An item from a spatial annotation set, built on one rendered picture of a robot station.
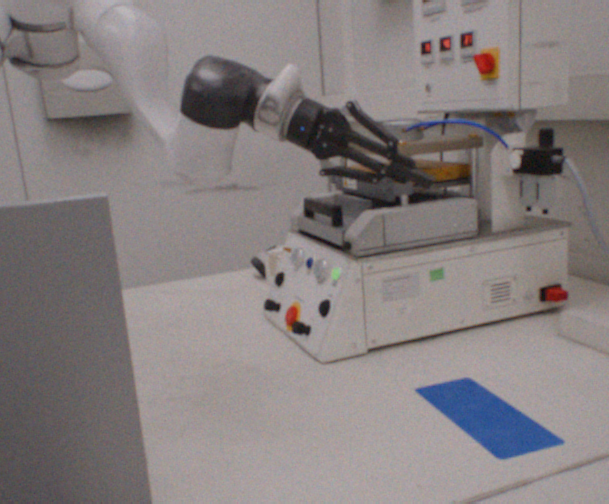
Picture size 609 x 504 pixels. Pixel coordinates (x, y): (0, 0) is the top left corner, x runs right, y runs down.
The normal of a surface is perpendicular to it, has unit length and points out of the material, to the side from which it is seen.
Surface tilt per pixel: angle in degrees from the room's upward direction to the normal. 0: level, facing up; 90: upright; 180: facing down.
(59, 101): 90
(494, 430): 0
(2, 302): 90
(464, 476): 0
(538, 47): 90
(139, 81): 95
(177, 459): 0
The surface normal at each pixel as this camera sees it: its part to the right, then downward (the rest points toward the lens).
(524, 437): -0.07, -0.97
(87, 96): 0.37, 0.19
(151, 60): 0.72, 0.22
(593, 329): -0.92, 0.16
